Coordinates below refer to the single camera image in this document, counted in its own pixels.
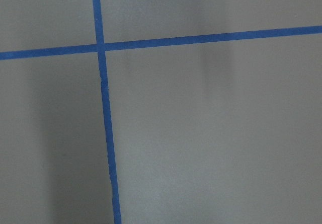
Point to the horizontal blue tape strip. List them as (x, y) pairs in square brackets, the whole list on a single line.
[(160, 42)]

